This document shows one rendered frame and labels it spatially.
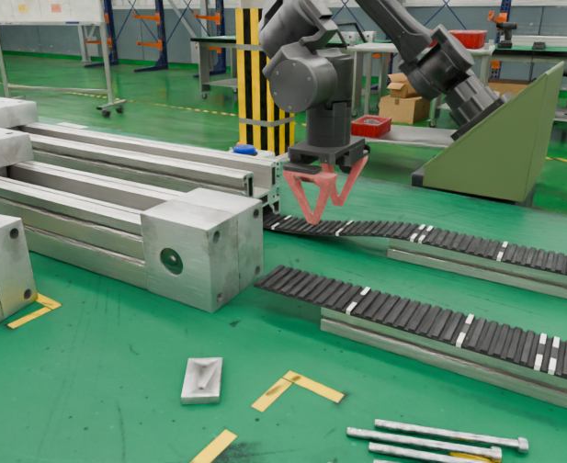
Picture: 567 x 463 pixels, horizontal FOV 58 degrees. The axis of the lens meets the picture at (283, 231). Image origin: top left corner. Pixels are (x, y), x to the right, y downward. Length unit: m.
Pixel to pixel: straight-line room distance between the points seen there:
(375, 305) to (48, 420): 0.29
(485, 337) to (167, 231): 0.32
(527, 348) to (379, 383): 0.12
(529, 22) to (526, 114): 7.31
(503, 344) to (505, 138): 0.50
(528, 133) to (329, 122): 0.38
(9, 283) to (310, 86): 0.37
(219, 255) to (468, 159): 0.53
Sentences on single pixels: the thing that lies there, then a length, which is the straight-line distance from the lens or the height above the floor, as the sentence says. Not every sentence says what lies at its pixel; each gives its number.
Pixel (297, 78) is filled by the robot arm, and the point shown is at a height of 1.00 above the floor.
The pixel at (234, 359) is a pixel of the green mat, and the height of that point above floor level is 0.78.
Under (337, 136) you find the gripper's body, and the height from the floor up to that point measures 0.93.
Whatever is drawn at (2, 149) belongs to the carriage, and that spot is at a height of 0.89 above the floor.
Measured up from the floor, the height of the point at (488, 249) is 0.81.
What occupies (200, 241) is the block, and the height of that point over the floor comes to 0.86.
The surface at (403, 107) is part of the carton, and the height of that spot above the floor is 0.16.
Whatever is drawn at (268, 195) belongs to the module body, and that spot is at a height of 0.82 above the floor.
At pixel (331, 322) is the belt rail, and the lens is 0.51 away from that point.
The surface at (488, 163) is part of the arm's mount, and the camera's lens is 0.93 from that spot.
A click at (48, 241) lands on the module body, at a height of 0.80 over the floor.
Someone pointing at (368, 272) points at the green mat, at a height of 0.78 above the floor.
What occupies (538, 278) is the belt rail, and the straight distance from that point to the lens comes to 0.65.
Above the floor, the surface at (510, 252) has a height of 0.81.
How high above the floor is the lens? 1.07
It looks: 23 degrees down
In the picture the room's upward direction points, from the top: straight up
